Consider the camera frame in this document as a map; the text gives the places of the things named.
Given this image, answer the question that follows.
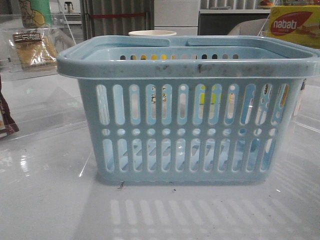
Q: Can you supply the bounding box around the bread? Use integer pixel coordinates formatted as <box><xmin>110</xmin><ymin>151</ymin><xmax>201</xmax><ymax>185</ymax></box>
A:
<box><xmin>12</xmin><ymin>29</ymin><xmax>57</xmax><ymax>72</ymax></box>

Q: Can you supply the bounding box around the light blue plastic basket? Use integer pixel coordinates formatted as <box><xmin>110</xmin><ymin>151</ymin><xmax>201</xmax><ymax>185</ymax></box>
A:
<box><xmin>56</xmin><ymin>35</ymin><xmax>320</xmax><ymax>184</ymax></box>

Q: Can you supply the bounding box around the white paper cup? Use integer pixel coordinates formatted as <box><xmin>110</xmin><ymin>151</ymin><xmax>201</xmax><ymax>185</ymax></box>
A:
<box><xmin>128</xmin><ymin>29</ymin><xmax>177</xmax><ymax>37</ymax></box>

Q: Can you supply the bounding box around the white drawer cabinet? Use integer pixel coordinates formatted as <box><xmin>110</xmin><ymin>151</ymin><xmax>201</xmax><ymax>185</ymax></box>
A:
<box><xmin>153</xmin><ymin>0</ymin><xmax>201</xmax><ymax>36</ymax></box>

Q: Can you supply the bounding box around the clear acrylic shelf left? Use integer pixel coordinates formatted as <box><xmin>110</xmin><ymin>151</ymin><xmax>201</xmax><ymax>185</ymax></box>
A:
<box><xmin>0</xmin><ymin>12</ymin><xmax>85</xmax><ymax>141</ymax></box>

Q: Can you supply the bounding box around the clear acrylic stand right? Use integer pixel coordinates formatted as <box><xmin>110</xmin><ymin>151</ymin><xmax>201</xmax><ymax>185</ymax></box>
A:
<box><xmin>257</xmin><ymin>14</ymin><xmax>270</xmax><ymax>37</ymax></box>

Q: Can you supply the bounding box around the dark brown snack packet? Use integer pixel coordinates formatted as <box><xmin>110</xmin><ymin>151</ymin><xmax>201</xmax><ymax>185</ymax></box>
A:
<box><xmin>0</xmin><ymin>91</ymin><xmax>19</xmax><ymax>139</ymax></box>

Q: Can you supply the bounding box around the green cartoon drink can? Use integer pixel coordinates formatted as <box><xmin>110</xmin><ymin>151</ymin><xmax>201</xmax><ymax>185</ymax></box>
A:
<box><xmin>18</xmin><ymin>0</ymin><xmax>52</xmax><ymax>28</ymax></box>

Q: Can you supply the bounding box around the yellow nabati wafer box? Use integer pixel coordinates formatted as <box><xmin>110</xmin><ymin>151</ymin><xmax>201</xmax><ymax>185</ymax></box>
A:
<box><xmin>264</xmin><ymin>5</ymin><xmax>320</xmax><ymax>49</ymax></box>

